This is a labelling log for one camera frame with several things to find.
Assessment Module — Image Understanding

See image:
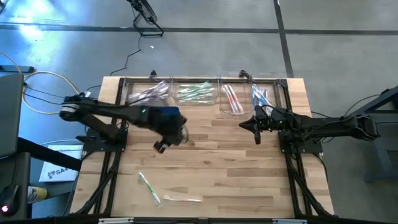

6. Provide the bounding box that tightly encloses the blue cloth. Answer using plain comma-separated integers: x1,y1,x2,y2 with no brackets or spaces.
152,106,182,119

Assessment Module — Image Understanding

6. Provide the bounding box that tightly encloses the dark grey metal stand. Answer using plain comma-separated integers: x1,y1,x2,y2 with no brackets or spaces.
346,85,398,183

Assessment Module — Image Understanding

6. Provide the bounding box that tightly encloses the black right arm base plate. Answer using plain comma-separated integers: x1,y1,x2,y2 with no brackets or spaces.
277,129,324,155

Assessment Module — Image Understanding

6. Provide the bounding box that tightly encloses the black diagonal beam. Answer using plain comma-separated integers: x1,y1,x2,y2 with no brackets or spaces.
17,136,83,172

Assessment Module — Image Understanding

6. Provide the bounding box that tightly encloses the white printed box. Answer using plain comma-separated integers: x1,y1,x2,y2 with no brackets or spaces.
39,144,84,183

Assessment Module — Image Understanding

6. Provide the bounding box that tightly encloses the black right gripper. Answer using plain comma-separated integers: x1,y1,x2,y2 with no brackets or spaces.
239,105,284,146

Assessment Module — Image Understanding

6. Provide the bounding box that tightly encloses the black floor cable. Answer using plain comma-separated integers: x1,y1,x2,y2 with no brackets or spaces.
108,34,142,77

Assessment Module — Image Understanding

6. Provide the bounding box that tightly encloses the yellow cable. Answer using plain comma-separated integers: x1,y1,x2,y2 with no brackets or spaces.
0,51,85,114

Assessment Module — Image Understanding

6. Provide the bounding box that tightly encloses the silver aluminium extrusion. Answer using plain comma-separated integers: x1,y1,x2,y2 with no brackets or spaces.
98,217,134,224
272,218,308,224

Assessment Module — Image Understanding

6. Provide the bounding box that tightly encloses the orange white toothbrush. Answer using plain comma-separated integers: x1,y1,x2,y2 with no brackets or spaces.
163,194,203,203
228,84,245,114
221,84,238,114

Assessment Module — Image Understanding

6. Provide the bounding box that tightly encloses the yellow white can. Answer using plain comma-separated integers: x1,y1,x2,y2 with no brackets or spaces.
27,185,48,205

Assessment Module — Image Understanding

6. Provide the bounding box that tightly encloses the black computer mouse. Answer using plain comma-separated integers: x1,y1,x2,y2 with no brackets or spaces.
0,184,19,217

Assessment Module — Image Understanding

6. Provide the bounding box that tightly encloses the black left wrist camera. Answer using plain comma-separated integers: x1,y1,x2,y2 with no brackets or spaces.
153,139,171,154

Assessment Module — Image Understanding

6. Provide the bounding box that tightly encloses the black diagonal frame strut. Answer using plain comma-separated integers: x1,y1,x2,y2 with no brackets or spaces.
290,167,333,217
73,161,121,216

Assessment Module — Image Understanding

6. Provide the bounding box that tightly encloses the green white toothbrush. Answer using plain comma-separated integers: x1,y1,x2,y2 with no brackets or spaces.
176,83,210,94
183,91,216,100
186,81,214,91
177,88,216,98
174,90,200,100
138,172,163,206

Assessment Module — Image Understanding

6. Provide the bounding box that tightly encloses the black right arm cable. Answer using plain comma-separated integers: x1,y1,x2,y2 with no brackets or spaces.
267,105,301,139

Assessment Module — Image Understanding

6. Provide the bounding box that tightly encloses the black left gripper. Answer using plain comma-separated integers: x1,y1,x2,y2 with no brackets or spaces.
136,113,188,146

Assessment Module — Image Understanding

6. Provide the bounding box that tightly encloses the black desk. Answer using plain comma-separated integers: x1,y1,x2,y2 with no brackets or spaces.
0,152,32,220

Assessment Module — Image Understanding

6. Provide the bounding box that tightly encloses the clear plastic bin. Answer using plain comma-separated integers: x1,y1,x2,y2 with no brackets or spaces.
123,74,172,105
170,74,220,106
251,72,284,118
218,72,254,116

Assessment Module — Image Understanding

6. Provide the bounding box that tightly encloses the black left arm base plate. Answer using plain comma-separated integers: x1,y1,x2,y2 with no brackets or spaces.
81,129,129,153

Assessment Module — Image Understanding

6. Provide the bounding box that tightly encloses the black flat device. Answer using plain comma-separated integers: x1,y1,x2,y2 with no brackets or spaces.
0,73,25,158

